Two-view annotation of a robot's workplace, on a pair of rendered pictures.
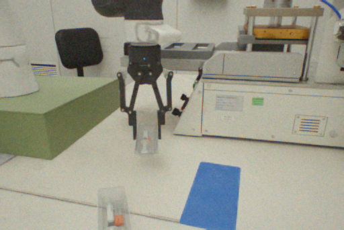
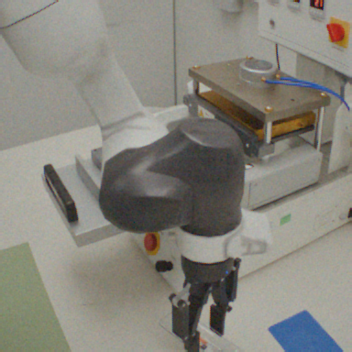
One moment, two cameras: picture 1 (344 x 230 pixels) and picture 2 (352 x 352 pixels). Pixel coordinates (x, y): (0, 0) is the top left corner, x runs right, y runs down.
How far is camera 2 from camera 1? 63 cm
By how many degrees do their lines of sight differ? 38
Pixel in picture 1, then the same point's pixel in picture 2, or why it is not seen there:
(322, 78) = (333, 167)
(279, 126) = (302, 233)
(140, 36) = (230, 253)
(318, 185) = not seen: outside the picture
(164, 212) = not seen: outside the picture
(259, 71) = (285, 186)
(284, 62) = (308, 167)
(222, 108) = not seen: hidden behind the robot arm
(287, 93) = (312, 197)
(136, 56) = (216, 275)
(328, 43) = (338, 133)
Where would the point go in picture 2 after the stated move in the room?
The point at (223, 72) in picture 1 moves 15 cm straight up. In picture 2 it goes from (248, 204) to (254, 132)
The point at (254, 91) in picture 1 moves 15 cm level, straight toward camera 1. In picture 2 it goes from (282, 211) to (324, 255)
